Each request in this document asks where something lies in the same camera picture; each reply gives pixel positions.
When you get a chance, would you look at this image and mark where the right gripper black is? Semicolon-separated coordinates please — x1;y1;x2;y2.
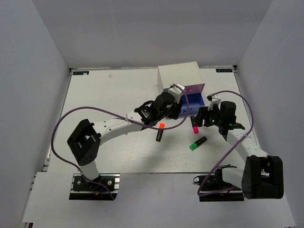
193;104;224;127

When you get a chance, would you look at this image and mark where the orange cap highlighter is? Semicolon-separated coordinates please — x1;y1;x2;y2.
156;123;165;142

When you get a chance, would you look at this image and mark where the blue wide drawer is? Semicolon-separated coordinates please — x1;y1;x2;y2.
180;93;205;116

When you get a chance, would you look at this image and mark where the pink small drawer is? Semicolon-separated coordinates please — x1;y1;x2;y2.
185;83;205;95

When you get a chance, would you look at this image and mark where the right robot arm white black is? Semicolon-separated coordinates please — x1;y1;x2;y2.
194;101;284;199

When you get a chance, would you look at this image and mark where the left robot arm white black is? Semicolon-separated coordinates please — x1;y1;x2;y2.
67;88;183;190

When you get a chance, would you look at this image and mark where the pink cap highlighter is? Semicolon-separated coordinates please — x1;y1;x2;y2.
190;116;199;134

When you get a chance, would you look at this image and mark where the green cap highlighter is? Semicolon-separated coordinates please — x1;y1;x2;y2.
189;136;207;151

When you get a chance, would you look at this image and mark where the white drawer organizer box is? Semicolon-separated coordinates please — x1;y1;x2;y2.
157;61;204;93

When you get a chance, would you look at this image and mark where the right corner label sticker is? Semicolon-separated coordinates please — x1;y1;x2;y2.
216;68;233;73

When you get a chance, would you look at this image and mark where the corner label sticker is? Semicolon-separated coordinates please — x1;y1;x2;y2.
73;71;89;76
216;68;233;73

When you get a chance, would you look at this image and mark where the left corner label sticker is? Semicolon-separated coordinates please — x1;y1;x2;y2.
73;71;89;76

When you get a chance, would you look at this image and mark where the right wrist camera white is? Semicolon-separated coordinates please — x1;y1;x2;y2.
207;94;221;111

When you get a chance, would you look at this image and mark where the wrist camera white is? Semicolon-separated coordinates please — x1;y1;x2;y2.
207;94;221;111
167;84;185;103

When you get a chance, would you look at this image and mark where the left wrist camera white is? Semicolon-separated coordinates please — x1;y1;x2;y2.
167;84;185;103

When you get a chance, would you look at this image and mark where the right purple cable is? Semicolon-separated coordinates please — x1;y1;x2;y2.
197;90;253;197

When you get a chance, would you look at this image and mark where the purple cable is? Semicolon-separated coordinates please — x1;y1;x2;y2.
197;90;253;197
51;83;190;200

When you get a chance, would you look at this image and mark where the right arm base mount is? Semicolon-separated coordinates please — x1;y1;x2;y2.
199;175;244;202

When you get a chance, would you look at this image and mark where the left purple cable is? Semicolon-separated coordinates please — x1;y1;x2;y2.
51;83;190;200

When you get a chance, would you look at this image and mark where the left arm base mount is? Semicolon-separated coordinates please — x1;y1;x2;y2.
69;174;120;201

